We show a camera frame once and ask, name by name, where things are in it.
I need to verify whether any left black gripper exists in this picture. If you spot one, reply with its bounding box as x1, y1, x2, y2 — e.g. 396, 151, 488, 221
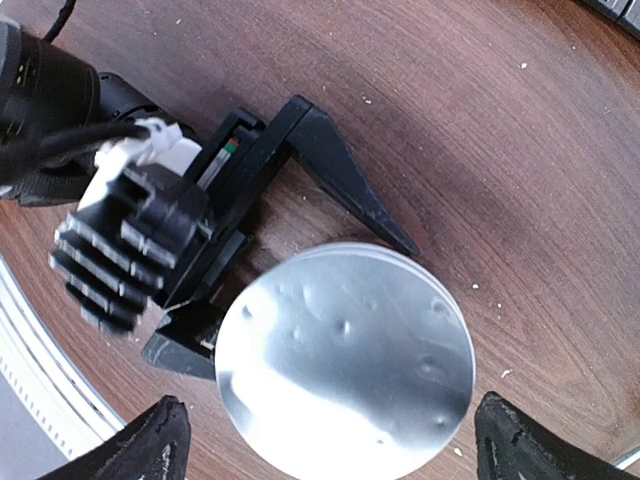
142, 107, 419, 380

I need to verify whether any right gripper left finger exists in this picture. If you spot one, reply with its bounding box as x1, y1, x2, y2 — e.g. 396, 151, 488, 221
47, 395, 191, 480

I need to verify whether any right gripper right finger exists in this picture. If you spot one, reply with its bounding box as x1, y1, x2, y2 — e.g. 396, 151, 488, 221
474, 391, 620, 479

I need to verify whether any clear plastic lid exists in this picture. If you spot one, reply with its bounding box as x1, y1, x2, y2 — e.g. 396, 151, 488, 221
214, 243, 476, 479

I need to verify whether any black three-compartment candy tray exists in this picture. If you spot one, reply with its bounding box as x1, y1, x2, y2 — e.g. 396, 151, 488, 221
577, 0, 640, 40

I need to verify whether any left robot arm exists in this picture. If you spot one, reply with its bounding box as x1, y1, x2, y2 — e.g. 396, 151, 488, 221
1, 18, 418, 380

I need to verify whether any front aluminium rail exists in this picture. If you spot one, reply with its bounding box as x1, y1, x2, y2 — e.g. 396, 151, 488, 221
1, 261, 126, 479

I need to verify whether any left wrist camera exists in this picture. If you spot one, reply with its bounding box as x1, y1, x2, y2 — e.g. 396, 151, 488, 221
50, 139, 215, 335

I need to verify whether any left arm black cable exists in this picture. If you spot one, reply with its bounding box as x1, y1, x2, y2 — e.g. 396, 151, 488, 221
42, 0, 79, 44

